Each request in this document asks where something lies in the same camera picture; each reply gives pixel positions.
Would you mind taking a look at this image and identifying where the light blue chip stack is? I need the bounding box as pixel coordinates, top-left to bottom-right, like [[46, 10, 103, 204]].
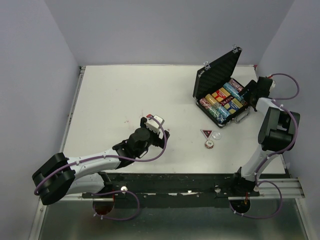
[[223, 82, 238, 94], [231, 90, 248, 106], [216, 105, 231, 119]]

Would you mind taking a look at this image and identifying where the red white chip stack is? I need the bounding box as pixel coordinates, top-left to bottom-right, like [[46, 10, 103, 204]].
[[204, 139, 214, 149]]

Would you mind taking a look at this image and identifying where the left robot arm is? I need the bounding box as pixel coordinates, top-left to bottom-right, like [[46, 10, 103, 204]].
[[32, 114, 170, 206]]

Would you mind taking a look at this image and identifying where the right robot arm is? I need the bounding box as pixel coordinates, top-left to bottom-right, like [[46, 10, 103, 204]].
[[230, 73, 301, 196]]

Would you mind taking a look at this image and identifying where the red card deck box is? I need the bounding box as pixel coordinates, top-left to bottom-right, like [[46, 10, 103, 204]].
[[211, 87, 231, 103]]

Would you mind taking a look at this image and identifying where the black poker case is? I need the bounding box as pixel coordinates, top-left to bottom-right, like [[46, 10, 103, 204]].
[[192, 45, 249, 128]]

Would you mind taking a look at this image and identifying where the red triangular dealer card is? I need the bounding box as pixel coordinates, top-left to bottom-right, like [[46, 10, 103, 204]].
[[200, 129, 213, 140]]

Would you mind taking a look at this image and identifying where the green blue chip row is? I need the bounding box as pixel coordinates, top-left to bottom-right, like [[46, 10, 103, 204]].
[[207, 106, 225, 124]]

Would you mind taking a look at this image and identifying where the gold chip row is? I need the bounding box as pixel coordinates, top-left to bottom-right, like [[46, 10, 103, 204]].
[[205, 94, 219, 106]]

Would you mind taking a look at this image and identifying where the red white chip row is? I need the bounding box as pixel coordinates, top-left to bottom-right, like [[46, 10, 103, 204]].
[[199, 98, 212, 111]]

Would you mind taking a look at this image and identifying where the clear round dealer button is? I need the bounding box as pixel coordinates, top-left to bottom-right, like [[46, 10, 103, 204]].
[[212, 131, 222, 140]]

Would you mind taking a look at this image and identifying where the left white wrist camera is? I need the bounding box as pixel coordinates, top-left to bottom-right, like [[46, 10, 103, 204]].
[[145, 114, 165, 134]]

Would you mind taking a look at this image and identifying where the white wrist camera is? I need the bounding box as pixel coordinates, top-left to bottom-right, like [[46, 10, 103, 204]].
[[269, 78, 276, 92], [145, 114, 165, 134]]

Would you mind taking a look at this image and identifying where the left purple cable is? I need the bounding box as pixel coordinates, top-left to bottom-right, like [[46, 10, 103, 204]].
[[33, 117, 168, 221]]

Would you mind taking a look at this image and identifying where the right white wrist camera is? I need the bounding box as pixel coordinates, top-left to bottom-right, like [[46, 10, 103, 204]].
[[269, 78, 276, 92]]

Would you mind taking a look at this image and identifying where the aluminium table edge rail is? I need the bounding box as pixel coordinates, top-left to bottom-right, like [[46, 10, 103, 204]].
[[58, 66, 86, 153]]

